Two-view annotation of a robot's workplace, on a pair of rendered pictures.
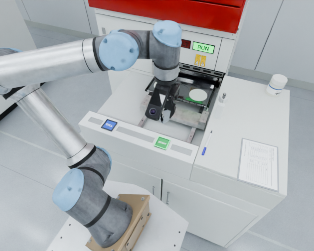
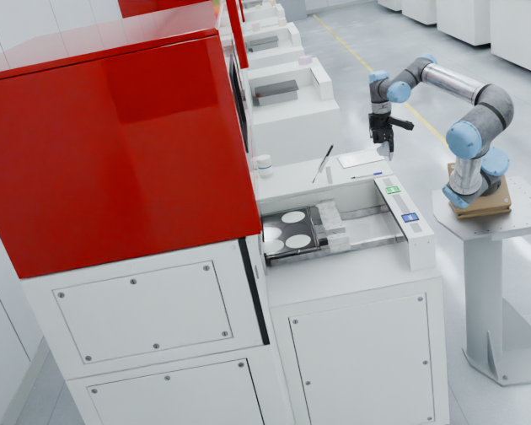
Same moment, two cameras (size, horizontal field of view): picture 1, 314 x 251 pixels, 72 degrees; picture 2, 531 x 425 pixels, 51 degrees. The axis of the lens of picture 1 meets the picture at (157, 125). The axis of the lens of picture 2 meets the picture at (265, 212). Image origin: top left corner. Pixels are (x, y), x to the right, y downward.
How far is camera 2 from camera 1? 2.47 m
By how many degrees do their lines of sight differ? 82
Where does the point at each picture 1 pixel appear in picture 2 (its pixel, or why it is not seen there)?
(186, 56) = not seen: hidden behind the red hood
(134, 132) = (399, 205)
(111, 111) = (372, 277)
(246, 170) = (373, 158)
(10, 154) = not seen: outside the picture
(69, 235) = (519, 222)
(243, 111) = (308, 176)
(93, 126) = (423, 224)
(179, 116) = (336, 217)
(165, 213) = (439, 199)
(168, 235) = not seen: hidden behind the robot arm
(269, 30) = not seen: outside the picture
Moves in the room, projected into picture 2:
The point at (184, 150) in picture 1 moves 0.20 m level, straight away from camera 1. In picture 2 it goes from (386, 181) to (342, 193)
